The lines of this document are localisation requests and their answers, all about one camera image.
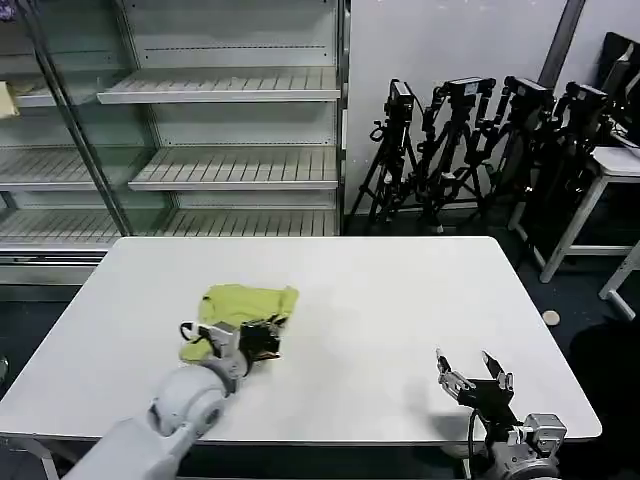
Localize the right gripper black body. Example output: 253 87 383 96
456 378 520 427

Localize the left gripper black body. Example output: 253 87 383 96
238 319 283 362

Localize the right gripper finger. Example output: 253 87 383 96
434 347 474 399
481 349 515 394

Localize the yellow-green shirt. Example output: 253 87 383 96
178 283 302 366

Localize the white rectangular table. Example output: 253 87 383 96
0 236 603 447

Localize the grey open shelf rack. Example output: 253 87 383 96
97 0 347 239

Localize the white side desk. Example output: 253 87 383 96
509 145 640 285

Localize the glass door display cabinet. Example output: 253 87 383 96
0 0 135 301

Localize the black monitor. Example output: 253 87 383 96
599 31 640 150

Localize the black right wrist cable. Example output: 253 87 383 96
465 407 482 480

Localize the white desk leg frame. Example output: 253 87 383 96
598 245 640 322

